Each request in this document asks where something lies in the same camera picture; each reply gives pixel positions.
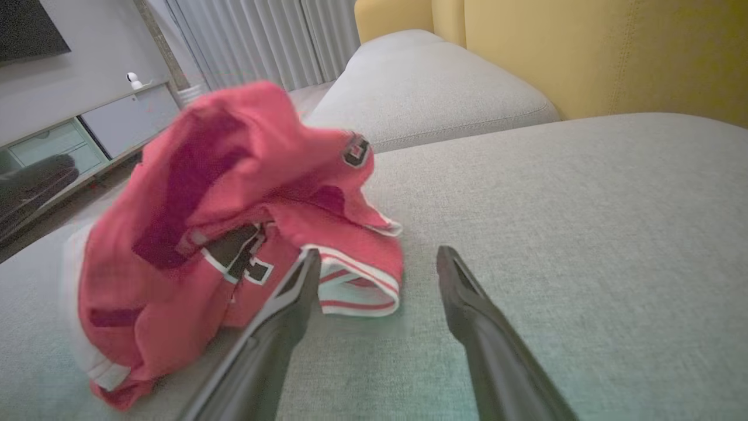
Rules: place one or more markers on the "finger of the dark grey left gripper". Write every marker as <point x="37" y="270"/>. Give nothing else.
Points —
<point x="35" y="171"/>
<point x="29" y="207"/>

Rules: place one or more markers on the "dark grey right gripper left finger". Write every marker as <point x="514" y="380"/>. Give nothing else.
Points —
<point x="263" y="351"/>

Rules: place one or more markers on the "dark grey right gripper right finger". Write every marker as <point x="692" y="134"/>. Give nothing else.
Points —
<point x="497" y="362"/>

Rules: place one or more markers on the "red jersey with white sleeves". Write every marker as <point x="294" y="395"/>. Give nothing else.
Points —
<point x="163" y="316"/>

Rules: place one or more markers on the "red shorts with white hem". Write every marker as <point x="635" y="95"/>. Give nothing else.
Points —
<point x="251" y="134"/>

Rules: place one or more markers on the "grey television cabinet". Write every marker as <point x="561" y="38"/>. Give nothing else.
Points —
<point x="123" y="120"/>

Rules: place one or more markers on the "large grey sofa ottoman cushion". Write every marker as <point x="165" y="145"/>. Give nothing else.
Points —
<point x="584" y="234"/>

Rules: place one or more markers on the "brown slanted pole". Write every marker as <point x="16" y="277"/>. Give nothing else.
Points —
<point x="160" y="41"/>

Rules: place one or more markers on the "white pleated curtain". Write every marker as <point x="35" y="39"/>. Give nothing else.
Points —
<point x="263" y="35"/>

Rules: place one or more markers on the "grey sofa seat cushion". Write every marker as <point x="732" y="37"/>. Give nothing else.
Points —
<point x="432" y="88"/>

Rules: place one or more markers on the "yellow sofa back cushion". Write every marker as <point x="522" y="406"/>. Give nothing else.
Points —
<point x="613" y="52"/>
<point x="391" y="17"/>

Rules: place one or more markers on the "small white security camera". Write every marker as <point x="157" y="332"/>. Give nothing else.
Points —
<point x="134" y="79"/>

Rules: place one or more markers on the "black wall television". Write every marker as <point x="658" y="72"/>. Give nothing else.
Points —
<point x="26" y="26"/>

